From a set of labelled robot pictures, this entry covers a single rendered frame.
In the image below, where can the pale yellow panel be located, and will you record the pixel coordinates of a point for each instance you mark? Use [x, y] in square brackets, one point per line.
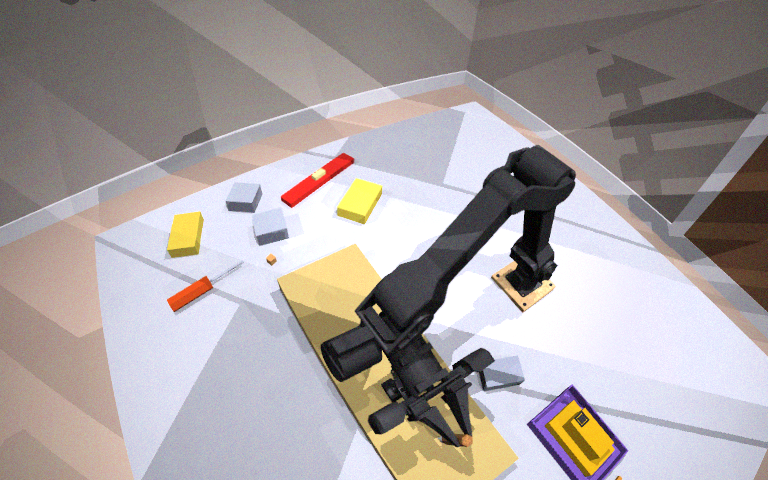
[323, 296]

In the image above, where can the red flat bar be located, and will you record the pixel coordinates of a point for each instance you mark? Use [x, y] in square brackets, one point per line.
[306, 187]

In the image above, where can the awl with brown wooden handle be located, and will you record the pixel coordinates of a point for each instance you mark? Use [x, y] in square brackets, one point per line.
[464, 440]

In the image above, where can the purple open tray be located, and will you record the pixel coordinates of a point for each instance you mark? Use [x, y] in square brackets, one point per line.
[536, 425]

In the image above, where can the orange-handled awl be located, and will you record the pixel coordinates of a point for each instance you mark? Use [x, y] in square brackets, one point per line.
[194, 291]

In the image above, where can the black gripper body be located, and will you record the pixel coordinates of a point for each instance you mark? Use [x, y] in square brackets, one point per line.
[418, 370]

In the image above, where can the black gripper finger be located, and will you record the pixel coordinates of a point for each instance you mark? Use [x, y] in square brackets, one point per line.
[433, 418]
[458, 403]

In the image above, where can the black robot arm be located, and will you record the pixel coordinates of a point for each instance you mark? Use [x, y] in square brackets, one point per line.
[414, 291]

